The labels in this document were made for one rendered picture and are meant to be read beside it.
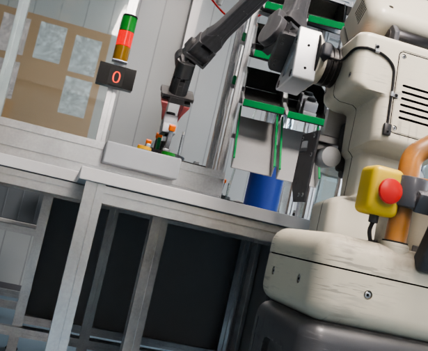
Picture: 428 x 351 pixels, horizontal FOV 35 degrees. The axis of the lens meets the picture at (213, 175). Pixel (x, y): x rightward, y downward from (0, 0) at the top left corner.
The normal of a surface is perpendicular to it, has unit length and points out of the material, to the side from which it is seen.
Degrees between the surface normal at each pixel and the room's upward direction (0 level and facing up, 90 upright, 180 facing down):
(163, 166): 90
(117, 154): 90
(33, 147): 90
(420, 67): 82
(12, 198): 90
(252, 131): 45
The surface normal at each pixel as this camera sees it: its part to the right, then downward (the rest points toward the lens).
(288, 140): 0.21, -0.74
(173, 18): 0.22, -0.04
